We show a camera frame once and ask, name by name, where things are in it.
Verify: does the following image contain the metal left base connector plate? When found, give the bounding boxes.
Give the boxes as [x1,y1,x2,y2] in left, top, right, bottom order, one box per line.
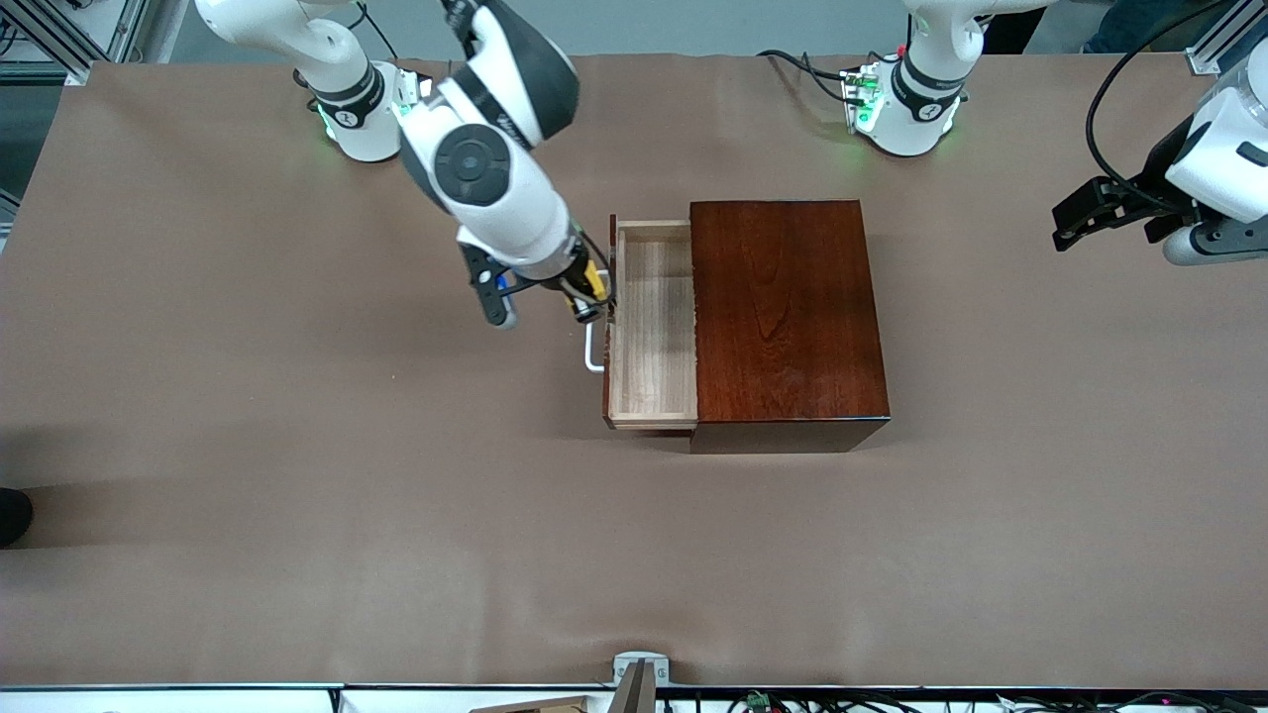
[839,61,886,136]

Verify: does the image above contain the aluminium frame structure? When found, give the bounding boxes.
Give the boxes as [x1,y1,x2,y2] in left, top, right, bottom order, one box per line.
[0,0,152,86]

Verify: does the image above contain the brown table cover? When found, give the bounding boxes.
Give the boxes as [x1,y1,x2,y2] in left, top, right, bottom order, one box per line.
[0,51,1268,692]

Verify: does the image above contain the wooden drawer with white handle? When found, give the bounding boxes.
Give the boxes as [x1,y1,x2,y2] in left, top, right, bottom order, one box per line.
[583,214,700,433]

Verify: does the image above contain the white table edge rail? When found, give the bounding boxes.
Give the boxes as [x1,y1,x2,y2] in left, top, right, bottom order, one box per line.
[0,683,615,713]

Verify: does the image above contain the blue trouser leg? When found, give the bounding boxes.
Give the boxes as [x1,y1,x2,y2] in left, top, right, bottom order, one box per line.
[1084,0,1206,54]

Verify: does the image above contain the aluminium profile bar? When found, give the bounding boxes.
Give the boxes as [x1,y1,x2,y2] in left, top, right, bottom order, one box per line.
[1185,0,1268,76]

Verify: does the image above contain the black right base cable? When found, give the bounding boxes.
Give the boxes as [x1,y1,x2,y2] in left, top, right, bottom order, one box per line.
[354,3,399,62]

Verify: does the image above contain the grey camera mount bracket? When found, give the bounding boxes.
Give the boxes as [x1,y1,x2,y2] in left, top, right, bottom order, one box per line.
[612,651,672,713]

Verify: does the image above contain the metal right base connector plate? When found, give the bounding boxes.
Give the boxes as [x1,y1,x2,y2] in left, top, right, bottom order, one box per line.
[390,63,433,112]

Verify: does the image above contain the black left base cables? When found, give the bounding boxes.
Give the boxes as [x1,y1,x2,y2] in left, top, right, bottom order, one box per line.
[757,48,865,106]

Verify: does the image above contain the dark wooden drawer cabinet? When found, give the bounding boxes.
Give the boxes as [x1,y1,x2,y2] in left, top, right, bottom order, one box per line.
[687,199,891,456]

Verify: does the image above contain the black shoe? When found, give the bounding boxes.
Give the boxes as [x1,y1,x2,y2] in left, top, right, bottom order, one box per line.
[0,488,35,550]

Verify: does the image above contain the metal base connector plate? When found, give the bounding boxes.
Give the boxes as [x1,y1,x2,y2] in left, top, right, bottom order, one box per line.
[390,63,433,112]
[839,61,886,136]

